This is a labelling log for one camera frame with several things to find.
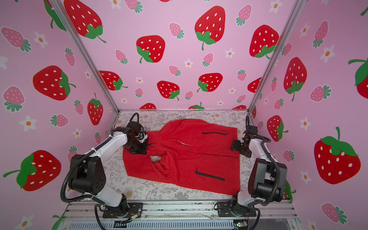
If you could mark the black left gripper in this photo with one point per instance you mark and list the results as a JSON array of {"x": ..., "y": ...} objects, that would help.
[{"x": 143, "y": 151}]

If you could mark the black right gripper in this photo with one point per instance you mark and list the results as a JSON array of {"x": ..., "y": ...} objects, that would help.
[{"x": 237, "y": 146}]

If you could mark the red zip jacket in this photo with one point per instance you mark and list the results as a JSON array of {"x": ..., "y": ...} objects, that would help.
[{"x": 189, "y": 153}]

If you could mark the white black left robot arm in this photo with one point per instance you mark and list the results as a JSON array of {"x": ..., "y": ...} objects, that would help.
[{"x": 86, "y": 178}]

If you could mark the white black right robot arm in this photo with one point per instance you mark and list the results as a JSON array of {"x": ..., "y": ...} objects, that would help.
[{"x": 268, "y": 177}]

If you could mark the floral patterned table mat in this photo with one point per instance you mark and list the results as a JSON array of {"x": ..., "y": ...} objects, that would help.
[{"x": 154, "y": 120}]

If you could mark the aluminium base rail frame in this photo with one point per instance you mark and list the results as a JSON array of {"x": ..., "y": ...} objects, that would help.
[{"x": 181, "y": 215}]

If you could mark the aluminium frame corner post right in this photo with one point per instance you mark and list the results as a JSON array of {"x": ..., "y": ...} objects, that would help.
[{"x": 287, "y": 30}]

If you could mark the aluminium frame corner post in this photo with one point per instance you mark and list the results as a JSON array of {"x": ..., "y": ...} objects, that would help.
[
  {"x": 287, "y": 30},
  {"x": 62, "y": 14}
]

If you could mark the aluminium frame corner post left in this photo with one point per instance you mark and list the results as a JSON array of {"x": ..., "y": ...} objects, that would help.
[{"x": 62, "y": 14}]

